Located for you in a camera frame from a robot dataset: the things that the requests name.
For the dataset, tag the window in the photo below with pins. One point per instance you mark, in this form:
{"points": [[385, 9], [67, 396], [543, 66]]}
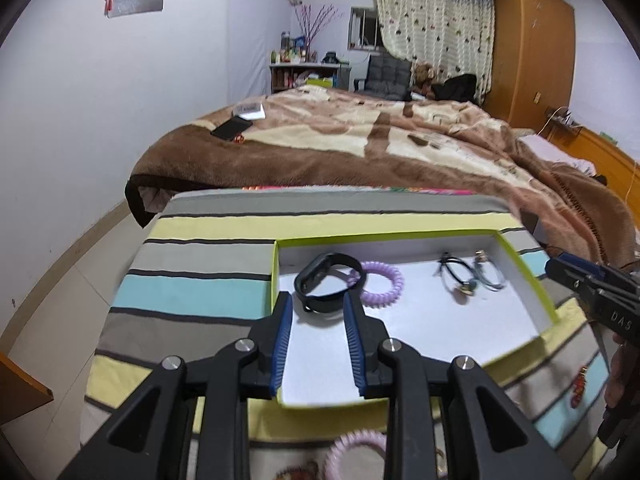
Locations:
{"points": [[365, 27]]}

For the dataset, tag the red charm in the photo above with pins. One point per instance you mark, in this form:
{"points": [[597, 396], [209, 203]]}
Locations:
{"points": [[578, 390]]}

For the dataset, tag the brown teddy bear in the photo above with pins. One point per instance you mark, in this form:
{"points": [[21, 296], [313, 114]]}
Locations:
{"points": [[422, 80]]}

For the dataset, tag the black smartphone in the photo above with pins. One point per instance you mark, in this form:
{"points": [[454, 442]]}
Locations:
{"points": [[230, 129]]}

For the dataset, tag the grey chair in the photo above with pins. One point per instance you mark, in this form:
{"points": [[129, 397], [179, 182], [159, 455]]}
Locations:
{"points": [[385, 72]]}

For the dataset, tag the white shelf desk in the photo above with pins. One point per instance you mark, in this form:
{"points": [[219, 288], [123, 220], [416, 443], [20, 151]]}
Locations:
{"points": [[290, 72]]}

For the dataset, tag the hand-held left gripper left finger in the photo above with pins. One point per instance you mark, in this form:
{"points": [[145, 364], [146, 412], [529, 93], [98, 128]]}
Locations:
{"points": [[282, 340]]}

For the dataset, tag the black smart band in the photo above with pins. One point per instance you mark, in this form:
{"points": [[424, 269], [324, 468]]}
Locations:
{"points": [[305, 280]]}

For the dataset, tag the wooden wardrobe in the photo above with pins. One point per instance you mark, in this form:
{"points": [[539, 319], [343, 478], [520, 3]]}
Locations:
{"points": [[530, 50]]}

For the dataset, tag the black clothing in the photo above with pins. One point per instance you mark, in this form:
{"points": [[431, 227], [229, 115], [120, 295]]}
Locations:
{"points": [[457, 87]]}

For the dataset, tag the green shallow cardboard box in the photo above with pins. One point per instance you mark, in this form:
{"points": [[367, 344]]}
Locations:
{"points": [[440, 325]]}

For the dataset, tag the group of bottles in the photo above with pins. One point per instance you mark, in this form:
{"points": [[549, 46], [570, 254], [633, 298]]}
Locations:
{"points": [[292, 52]]}

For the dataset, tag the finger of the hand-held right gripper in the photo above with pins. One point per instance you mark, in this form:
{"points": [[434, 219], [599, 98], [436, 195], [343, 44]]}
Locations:
{"points": [[612, 287], [567, 266]]}

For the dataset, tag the person's right hand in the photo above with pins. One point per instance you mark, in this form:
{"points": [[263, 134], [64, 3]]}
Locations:
{"points": [[614, 375]]}

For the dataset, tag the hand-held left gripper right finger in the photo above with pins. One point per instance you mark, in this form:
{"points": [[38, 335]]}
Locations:
{"points": [[353, 340]]}

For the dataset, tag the white small box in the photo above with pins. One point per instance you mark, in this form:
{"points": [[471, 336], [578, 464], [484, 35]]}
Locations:
{"points": [[249, 111]]}

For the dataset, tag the wooden furniture corner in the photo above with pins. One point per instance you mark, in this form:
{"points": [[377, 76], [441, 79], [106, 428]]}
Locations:
{"points": [[20, 390]]}

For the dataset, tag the patterned curtain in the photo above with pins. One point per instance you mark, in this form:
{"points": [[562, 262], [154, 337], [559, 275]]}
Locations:
{"points": [[435, 20]]}

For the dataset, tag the brown plush blanket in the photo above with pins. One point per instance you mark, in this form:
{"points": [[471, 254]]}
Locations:
{"points": [[325, 160]]}

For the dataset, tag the striped cloth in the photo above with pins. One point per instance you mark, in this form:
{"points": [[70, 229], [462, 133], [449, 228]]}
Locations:
{"points": [[200, 260]]}

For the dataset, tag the black bag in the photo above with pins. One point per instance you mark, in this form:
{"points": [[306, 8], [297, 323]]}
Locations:
{"points": [[331, 57]]}

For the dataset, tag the pink blossom branches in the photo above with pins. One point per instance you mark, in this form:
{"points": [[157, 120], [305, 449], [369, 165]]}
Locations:
{"points": [[315, 27]]}

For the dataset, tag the wooden headboard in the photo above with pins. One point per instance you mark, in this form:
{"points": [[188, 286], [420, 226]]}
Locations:
{"points": [[600, 152]]}

